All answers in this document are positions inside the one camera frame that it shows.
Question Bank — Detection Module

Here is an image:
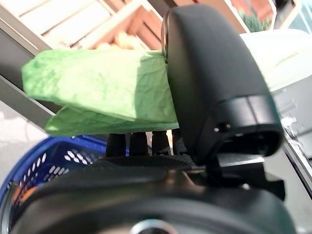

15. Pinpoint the white desk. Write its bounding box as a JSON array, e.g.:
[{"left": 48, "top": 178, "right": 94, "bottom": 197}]
[{"left": 240, "top": 29, "right": 312, "bottom": 137}]

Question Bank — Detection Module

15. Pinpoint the black metal bar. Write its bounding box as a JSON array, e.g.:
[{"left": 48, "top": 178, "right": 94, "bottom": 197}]
[{"left": 282, "top": 140, "right": 312, "bottom": 195}]

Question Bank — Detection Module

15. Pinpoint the wooden potato crate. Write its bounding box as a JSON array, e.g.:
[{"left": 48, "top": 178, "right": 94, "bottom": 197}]
[{"left": 68, "top": 0, "right": 169, "bottom": 52}]

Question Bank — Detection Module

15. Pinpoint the orange fruit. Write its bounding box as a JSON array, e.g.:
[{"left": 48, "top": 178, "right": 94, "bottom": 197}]
[{"left": 11, "top": 186, "right": 34, "bottom": 208}]

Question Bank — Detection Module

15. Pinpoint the green broccoli with leaves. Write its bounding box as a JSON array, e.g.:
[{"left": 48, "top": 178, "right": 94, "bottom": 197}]
[{"left": 238, "top": 9, "right": 272, "bottom": 32}]

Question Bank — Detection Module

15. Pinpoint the blue plastic shopping basket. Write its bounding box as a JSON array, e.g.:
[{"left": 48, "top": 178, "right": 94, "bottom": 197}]
[{"left": 0, "top": 135, "right": 110, "bottom": 220}]

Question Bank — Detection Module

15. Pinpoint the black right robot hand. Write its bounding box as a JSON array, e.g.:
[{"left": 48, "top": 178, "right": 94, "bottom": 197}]
[{"left": 11, "top": 6, "right": 297, "bottom": 234}]

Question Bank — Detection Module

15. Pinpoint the napa cabbage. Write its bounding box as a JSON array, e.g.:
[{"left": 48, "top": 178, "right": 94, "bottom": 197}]
[{"left": 21, "top": 48, "right": 181, "bottom": 136}]

